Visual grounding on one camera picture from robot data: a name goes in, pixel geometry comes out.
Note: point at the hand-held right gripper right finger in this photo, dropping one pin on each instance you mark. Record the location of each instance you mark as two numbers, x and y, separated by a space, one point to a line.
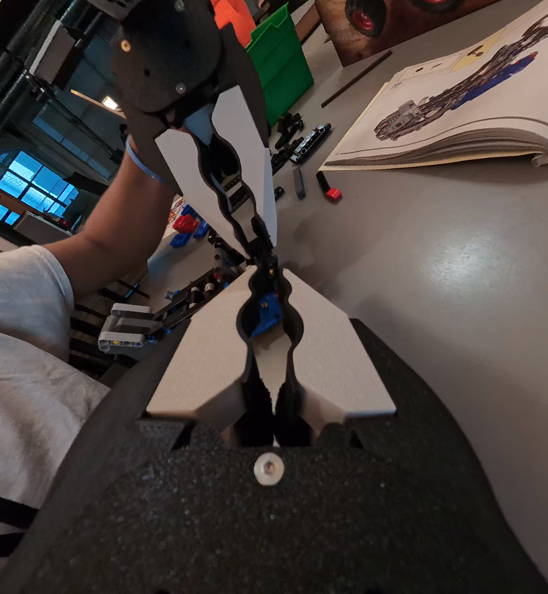
339 366

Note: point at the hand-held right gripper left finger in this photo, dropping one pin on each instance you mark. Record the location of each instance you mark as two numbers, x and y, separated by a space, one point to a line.
199 366

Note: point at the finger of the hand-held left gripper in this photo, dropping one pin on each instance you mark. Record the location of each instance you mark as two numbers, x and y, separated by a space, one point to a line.
186 167
251 139

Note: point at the black blue toy truck chassis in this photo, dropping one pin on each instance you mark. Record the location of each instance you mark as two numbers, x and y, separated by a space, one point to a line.
125 327

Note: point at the toy truck set box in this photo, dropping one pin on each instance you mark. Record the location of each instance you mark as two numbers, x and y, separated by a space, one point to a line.
394 32

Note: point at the colourful sticker sheet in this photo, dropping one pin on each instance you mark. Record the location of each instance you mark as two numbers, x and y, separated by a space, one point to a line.
175 206

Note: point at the blue wristband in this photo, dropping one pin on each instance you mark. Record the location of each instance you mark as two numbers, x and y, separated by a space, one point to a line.
137 162

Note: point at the pile of black toy beams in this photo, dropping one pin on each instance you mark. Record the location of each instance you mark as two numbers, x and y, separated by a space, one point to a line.
302 144

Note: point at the red toy wheel hub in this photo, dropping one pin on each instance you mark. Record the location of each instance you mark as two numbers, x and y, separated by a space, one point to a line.
186 223

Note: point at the small black toy pin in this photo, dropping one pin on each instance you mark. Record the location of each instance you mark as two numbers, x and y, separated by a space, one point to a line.
279 193

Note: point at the blue toy panel piece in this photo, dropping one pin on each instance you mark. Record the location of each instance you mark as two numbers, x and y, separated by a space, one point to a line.
202 229
181 239

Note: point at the small grey toy beam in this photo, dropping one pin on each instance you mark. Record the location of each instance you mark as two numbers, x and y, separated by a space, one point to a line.
299 183

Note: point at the orange plastic bin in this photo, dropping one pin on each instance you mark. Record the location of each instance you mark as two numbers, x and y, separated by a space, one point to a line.
232 21

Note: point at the green plastic bin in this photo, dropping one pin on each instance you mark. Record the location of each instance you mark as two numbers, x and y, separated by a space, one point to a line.
281 60

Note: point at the black and red toy piece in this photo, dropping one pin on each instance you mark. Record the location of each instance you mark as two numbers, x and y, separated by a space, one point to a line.
334 195

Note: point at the long black toy axle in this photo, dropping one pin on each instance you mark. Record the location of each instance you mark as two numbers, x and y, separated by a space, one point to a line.
357 79

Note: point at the person in white shirt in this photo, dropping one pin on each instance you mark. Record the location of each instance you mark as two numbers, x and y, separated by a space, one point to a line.
23 394

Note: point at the open instruction booklet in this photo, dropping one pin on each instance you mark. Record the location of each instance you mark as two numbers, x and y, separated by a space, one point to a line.
464 116

